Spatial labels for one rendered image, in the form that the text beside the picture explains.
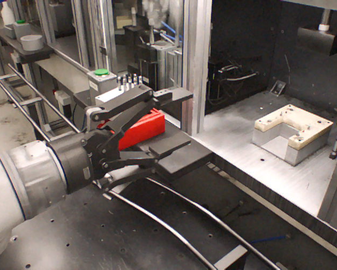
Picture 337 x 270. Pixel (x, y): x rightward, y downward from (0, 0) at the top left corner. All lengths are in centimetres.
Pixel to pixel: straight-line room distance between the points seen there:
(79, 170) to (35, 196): 6
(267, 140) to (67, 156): 58
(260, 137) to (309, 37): 26
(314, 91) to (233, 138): 35
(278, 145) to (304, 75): 32
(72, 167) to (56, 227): 59
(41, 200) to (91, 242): 54
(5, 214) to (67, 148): 10
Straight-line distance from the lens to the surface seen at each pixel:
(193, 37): 77
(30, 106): 140
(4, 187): 40
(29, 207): 41
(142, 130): 85
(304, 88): 114
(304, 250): 105
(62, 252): 94
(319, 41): 79
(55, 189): 42
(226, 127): 93
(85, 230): 97
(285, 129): 91
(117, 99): 45
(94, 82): 98
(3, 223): 41
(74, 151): 42
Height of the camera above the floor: 139
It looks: 33 degrees down
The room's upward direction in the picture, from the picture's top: straight up
